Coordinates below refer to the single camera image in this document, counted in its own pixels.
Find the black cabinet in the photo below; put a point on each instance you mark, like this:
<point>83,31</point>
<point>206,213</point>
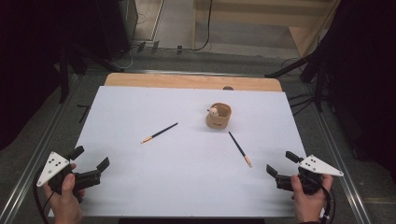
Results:
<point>118,28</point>

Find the dark pencil with orange end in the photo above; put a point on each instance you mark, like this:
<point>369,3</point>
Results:
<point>238,146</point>
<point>162,132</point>

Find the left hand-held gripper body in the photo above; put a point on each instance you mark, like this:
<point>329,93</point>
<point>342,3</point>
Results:
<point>51,169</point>

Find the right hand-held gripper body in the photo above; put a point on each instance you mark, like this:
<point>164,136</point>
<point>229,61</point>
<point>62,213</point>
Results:
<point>317,166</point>

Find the white table sheet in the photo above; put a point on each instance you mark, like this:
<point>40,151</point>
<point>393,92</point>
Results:
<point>171,174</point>

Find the tan pen holder with bear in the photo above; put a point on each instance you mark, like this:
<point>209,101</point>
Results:
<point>218,121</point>

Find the person's right hand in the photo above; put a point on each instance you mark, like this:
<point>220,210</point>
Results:
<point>308,205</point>

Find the metal floor rail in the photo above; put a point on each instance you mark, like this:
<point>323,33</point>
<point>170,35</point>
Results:
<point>31,161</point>
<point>342,168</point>

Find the small black floor clamp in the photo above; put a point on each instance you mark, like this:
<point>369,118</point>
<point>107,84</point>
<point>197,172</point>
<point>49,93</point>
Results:
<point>179,49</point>
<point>141,46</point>
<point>155,46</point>

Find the black floor bracket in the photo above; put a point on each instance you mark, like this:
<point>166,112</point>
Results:
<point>84,112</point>

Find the black metal stand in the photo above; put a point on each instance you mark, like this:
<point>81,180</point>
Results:
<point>64,74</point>
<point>319,87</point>

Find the person's left hand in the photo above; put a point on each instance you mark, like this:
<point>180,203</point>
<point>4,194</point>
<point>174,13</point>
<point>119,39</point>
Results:
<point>65,205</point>

